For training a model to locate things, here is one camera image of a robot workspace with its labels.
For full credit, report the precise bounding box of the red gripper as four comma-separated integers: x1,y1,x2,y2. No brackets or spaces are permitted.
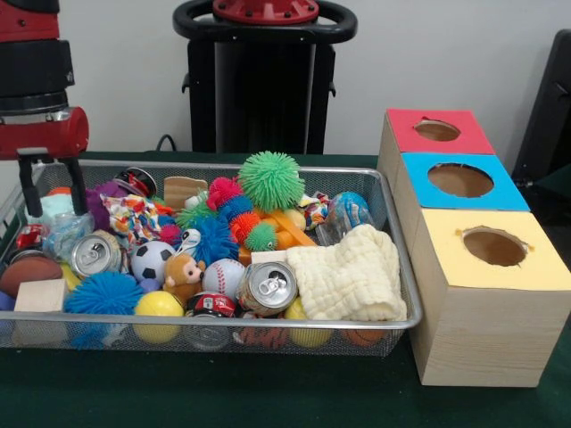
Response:
0,106,90,218

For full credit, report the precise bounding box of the crushed clear plastic bottle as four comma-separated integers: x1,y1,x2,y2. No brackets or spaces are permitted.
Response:
42,211,95,260

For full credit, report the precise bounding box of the wooden box with three holes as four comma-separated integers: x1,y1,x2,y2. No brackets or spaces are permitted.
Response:
377,108,571,387

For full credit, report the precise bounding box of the mint knitted cloth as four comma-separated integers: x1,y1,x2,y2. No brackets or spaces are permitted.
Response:
26,193,76,224

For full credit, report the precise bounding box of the purple spiky rubber ball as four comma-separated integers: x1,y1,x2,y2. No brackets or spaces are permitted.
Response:
84,180,130,231

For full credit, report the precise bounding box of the brown toy football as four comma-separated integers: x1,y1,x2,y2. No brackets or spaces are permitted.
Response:
0,260,63,299

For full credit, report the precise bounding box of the plain wooden block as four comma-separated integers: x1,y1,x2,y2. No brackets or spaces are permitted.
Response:
13,278,68,313

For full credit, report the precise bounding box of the blue spiky ball with eyes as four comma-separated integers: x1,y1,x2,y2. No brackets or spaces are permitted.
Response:
62,271,145,316

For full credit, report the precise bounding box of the orange plush toy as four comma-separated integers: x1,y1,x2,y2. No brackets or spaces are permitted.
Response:
162,253,207,304

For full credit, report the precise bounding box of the white baseball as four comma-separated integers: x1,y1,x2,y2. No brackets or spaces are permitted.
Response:
201,258,246,300

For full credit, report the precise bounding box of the green spiky rubber ball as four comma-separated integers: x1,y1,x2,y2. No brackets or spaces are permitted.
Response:
237,150,307,211

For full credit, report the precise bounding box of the opened silver drink can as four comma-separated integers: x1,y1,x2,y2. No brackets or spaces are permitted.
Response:
235,260,299,317

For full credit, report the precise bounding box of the cream waffle cloth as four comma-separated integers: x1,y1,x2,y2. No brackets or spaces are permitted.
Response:
285,223,408,322

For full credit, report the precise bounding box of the black upright panel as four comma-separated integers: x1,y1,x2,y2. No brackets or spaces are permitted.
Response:
512,29,571,179

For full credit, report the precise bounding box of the side table with green cloth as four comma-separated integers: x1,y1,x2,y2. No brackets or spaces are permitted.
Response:
533,165,571,210

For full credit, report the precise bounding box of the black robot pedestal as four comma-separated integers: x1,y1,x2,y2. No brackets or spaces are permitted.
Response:
172,0,358,155

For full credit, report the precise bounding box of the shallow wire mesh bin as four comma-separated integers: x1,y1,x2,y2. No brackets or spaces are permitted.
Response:
0,159,424,358

